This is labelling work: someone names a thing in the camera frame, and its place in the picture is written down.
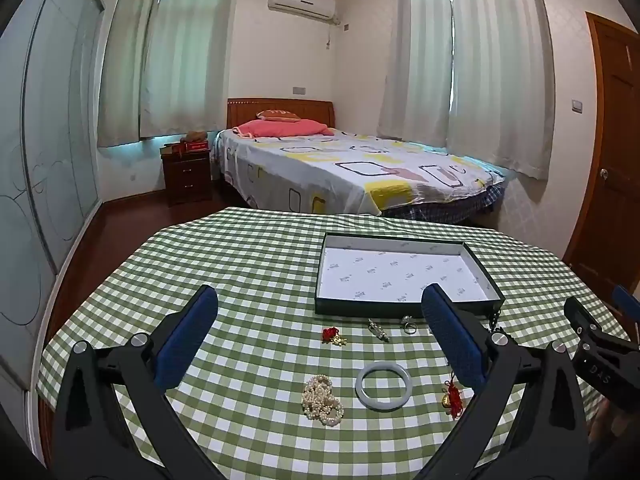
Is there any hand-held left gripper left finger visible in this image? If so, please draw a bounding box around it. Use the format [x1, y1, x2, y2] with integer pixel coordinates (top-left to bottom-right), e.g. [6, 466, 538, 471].
[50, 284, 236, 480]

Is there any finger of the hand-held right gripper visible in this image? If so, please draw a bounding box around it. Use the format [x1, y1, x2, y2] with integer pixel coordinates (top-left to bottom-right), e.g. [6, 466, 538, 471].
[614, 285, 640, 318]
[564, 297, 601, 343]

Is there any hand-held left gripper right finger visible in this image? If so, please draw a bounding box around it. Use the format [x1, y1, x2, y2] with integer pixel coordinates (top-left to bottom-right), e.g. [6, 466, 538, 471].
[415, 282, 591, 480]

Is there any red tassel charm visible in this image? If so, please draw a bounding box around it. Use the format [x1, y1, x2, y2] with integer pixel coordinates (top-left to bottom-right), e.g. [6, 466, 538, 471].
[441, 372, 473, 418]

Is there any rhinestone hair clip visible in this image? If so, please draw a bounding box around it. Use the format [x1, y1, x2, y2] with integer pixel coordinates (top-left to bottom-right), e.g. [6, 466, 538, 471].
[367, 318, 392, 343]

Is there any dark green jewelry box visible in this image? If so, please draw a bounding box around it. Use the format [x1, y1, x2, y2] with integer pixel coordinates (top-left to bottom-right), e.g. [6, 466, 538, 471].
[314, 232, 506, 320]

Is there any pale jade bangle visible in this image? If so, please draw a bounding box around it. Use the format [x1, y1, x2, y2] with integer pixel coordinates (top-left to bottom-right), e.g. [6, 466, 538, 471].
[355, 361, 414, 409]

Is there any red flower brooch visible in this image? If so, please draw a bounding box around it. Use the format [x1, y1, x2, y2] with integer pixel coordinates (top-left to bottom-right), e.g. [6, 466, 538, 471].
[321, 326, 351, 347]

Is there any white pearl necklace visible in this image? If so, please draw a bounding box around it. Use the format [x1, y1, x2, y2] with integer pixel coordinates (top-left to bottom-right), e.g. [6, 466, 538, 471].
[301, 374, 346, 427]

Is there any green checked tablecloth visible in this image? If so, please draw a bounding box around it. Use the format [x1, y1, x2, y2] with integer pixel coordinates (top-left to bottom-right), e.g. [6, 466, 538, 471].
[37, 206, 633, 480]

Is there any dark wooden nightstand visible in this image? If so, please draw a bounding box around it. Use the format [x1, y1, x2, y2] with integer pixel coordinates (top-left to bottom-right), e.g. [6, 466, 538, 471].
[160, 147, 212, 207]

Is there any wooden door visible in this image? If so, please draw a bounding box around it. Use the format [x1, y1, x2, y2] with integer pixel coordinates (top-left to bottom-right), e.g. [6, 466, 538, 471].
[562, 10, 640, 306]

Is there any bed with patterned sheet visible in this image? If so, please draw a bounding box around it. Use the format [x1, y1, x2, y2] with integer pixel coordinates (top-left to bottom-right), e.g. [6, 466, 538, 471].
[210, 127, 511, 221]

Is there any glass sliding wardrobe door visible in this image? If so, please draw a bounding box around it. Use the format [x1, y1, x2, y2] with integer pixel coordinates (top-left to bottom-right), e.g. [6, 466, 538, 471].
[0, 0, 108, 396]

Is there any pink pillow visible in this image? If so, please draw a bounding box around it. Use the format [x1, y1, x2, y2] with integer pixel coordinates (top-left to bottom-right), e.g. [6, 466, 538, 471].
[231, 118, 335, 139]

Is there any wooden headboard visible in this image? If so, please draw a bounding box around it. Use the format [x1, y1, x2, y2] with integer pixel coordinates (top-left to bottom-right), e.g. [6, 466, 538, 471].
[226, 98, 335, 131]

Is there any orange cushion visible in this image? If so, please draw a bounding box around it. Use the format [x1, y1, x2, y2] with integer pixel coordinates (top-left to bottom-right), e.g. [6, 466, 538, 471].
[256, 108, 302, 122]

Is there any white curtain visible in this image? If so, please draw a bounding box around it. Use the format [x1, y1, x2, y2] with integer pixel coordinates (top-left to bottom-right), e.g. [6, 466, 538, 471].
[140, 0, 236, 138]
[377, 0, 453, 146]
[445, 0, 556, 181]
[97, 0, 166, 148]

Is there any white air conditioner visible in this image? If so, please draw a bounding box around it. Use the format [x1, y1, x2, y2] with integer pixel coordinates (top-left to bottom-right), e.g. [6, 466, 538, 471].
[267, 0, 341, 25]

